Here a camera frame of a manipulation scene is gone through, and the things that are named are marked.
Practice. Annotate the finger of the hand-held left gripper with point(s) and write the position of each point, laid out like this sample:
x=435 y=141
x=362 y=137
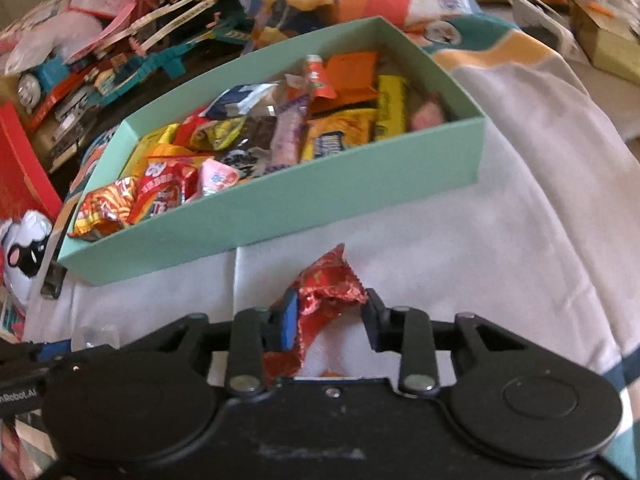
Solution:
x=50 y=351

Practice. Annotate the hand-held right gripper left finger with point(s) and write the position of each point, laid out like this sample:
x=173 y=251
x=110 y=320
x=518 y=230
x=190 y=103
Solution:
x=289 y=320

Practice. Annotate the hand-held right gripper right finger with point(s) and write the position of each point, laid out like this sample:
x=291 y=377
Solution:
x=372 y=320

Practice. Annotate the red shiny snack wrapper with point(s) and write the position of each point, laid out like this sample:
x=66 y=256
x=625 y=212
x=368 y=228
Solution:
x=325 y=290

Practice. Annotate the mint green cardboard box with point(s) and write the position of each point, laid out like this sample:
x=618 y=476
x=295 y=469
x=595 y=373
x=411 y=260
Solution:
x=300 y=210

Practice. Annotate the orange striped snack packet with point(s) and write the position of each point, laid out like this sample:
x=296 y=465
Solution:
x=102 y=205

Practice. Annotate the pink candy packet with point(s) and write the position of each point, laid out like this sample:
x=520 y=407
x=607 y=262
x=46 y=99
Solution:
x=217 y=180

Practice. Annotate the red blue snack packet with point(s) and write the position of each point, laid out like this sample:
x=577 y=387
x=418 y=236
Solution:
x=160 y=187

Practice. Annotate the pink purple snack stick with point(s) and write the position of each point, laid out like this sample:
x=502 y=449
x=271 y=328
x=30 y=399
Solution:
x=287 y=130

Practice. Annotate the clear packet of brown snack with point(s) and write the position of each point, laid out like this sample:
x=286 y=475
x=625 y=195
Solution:
x=255 y=132

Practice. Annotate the yellow green snack packet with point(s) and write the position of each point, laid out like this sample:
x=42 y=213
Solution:
x=220 y=132

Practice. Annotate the orange candy wrapper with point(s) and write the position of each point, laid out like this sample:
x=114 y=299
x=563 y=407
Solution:
x=165 y=151

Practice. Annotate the long yellow snack bar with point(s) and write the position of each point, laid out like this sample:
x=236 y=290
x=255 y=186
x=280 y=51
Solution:
x=390 y=105

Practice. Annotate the blue white snack packet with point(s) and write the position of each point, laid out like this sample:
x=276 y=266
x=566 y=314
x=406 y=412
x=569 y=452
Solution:
x=240 y=100

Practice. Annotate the small yellow snack packet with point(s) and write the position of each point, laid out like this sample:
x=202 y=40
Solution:
x=150 y=142

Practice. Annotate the orange snack tube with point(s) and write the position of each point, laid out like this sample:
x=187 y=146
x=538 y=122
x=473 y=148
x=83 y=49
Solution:
x=320 y=77

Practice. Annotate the black white plush toy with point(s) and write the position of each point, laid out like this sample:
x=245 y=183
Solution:
x=27 y=250

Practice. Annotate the red gift box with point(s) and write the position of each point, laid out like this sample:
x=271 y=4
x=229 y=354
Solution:
x=20 y=170

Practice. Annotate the printed blanket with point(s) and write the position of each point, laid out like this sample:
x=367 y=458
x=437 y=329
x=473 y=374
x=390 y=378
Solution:
x=525 y=210

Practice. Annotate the blue toy train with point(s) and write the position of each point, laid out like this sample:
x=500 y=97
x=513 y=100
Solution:
x=40 y=82

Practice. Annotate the toy track set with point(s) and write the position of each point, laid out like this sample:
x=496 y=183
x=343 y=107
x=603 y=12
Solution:
x=165 y=60

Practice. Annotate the gold box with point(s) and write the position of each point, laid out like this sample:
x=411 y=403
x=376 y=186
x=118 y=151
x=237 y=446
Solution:
x=610 y=45

